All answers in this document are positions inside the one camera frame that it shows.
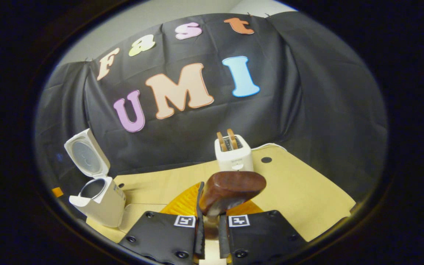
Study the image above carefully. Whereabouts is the clear container of rice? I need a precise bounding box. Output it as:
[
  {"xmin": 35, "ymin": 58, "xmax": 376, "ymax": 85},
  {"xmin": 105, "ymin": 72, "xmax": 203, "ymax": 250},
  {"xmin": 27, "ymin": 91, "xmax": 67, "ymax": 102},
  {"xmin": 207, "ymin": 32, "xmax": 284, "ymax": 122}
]
[{"xmin": 119, "ymin": 203, "xmax": 168, "ymax": 234}]

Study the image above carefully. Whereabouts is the white power cable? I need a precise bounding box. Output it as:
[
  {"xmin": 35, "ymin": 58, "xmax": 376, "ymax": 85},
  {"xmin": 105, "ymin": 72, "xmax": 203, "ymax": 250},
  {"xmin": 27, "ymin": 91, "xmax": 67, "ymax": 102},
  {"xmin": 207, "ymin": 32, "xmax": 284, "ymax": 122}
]
[{"xmin": 252, "ymin": 143, "xmax": 288, "ymax": 151}]

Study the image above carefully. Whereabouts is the white rice cooker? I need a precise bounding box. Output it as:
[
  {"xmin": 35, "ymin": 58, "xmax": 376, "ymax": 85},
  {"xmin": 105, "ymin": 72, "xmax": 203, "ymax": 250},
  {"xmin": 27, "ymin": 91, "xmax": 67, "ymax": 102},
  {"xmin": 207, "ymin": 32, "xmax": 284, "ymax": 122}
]
[{"xmin": 64, "ymin": 128, "xmax": 127, "ymax": 228}]

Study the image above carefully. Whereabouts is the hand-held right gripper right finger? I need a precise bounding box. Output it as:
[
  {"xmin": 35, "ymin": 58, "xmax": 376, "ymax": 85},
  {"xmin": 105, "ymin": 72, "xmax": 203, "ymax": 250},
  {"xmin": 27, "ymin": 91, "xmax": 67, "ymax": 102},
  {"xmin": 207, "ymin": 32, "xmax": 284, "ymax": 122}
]
[{"xmin": 218, "ymin": 201, "xmax": 307, "ymax": 265}]

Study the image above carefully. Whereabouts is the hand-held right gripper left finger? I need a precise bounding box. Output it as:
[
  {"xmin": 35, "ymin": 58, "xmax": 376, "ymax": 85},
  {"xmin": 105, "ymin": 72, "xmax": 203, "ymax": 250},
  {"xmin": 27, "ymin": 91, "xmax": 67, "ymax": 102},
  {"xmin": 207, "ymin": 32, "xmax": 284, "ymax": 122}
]
[{"xmin": 118, "ymin": 182, "xmax": 206, "ymax": 265}]

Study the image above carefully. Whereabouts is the brown wooden spoon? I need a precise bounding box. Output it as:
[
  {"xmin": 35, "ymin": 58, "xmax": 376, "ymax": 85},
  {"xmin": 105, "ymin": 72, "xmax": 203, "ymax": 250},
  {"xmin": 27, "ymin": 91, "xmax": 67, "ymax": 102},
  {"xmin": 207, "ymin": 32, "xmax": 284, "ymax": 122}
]
[{"xmin": 199, "ymin": 171, "xmax": 267, "ymax": 240}]

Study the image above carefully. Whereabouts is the white toaster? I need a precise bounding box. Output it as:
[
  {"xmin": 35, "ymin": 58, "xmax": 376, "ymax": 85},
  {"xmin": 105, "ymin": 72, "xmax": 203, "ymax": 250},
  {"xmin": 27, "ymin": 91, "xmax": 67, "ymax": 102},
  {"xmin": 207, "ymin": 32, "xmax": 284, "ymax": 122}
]
[{"xmin": 214, "ymin": 135, "xmax": 254, "ymax": 172}]

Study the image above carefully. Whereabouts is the black backdrop cloth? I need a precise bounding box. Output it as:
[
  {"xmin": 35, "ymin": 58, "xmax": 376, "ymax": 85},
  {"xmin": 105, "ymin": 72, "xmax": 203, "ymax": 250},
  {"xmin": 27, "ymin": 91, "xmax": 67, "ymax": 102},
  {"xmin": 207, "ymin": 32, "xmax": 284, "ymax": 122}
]
[{"xmin": 35, "ymin": 11, "xmax": 388, "ymax": 203}]

